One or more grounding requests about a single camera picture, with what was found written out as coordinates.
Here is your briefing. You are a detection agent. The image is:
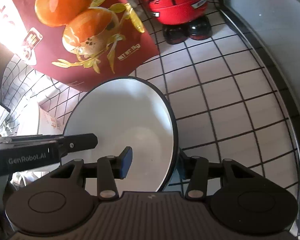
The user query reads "blue ceramic bowl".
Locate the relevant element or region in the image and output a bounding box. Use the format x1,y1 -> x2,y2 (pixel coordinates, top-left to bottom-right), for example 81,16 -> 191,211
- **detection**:
61,76 -> 178,193

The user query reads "white paper cup bowl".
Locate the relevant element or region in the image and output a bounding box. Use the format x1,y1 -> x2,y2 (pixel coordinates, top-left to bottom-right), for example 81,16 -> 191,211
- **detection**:
17,102 -> 64,136

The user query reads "red quail eggs bag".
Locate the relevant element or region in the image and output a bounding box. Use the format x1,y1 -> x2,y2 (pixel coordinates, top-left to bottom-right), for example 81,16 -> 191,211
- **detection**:
0,0 -> 159,92

